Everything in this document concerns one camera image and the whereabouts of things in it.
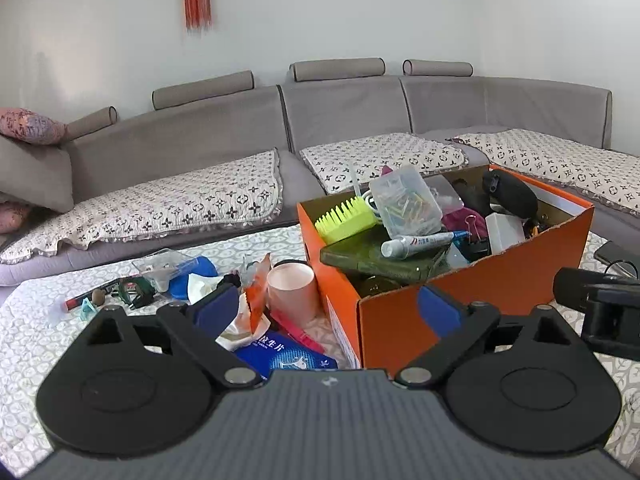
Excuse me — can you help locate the white cable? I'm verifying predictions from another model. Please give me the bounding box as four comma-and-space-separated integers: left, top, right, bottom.
350, 165, 383, 218

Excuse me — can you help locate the grey sofa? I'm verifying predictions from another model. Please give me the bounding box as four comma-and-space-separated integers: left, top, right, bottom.
0, 57, 640, 288

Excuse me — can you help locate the blue package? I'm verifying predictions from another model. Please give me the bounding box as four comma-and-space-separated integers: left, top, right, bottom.
167, 256, 221, 301

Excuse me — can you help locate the black binder clip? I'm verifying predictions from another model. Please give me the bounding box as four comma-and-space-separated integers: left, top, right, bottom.
452, 215, 491, 261

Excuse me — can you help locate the pink cup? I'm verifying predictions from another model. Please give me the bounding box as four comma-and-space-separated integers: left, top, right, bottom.
266, 261, 321, 326

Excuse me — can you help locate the blue packet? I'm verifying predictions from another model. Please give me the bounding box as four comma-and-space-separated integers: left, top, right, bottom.
232, 332, 338, 378

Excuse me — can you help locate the pink floral pillow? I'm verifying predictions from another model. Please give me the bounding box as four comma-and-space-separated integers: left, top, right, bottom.
0, 200, 33, 235
0, 107, 68, 146

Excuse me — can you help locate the white plastic box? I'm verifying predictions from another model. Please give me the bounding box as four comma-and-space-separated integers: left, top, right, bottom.
484, 212, 526, 256

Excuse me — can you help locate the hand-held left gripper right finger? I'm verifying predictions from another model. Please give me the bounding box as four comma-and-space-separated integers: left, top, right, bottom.
392, 285, 576, 388

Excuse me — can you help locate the clear plastic box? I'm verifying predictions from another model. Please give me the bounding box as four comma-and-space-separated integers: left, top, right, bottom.
131, 247, 198, 286

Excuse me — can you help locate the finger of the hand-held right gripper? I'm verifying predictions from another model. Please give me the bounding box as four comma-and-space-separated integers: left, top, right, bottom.
552, 267, 608, 311

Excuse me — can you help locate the clear plastic bag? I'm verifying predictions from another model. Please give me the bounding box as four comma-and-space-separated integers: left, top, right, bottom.
425, 175, 468, 216

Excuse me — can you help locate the red marker pen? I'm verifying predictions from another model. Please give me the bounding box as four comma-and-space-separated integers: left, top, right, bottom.
65, 285, 116, 309

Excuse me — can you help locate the magenta cloth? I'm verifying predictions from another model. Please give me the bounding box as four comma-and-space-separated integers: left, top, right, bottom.
442, 208, 483, 241

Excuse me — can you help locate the white cloth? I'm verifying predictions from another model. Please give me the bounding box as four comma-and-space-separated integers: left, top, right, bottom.
186, 272, 261, 351

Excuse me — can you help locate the black oval zip case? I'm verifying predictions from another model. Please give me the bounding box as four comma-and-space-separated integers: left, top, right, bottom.
481, 170, 540, 220

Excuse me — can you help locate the dark green flat box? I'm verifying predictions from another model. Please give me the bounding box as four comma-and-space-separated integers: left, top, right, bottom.
320, 230, 451, 283

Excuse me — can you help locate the black smartphone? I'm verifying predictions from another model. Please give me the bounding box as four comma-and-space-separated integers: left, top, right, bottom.
594, 241, 640, 278

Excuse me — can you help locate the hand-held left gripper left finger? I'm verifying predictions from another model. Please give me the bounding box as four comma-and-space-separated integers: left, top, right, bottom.
85, 282, 263, 388

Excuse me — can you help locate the white toothpaste tube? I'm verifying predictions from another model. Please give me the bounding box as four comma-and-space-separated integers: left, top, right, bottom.
381, 230, 471, 260

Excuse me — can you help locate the patterned sofa seat cover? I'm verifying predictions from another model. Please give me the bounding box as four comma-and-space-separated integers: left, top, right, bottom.
0, 147, 283, 265
447, 128, 640, 208
299, 132, 470, 196

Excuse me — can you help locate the grey cushion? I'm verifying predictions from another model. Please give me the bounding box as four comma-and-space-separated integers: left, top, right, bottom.
0, 135, 76, 213

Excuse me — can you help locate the orange cardboard box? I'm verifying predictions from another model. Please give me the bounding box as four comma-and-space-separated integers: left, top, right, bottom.
297, 164, 596, 371

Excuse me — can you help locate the clear box of paper clips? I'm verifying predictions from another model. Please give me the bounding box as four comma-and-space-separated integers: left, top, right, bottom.
367, 163, 444, 240

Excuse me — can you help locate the orange snack packet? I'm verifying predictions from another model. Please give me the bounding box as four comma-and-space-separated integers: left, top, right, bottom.
242, 252, 273, 343

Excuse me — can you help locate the grey patterned table cloth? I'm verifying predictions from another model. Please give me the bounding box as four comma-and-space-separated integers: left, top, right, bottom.
0, 222, 640, 480

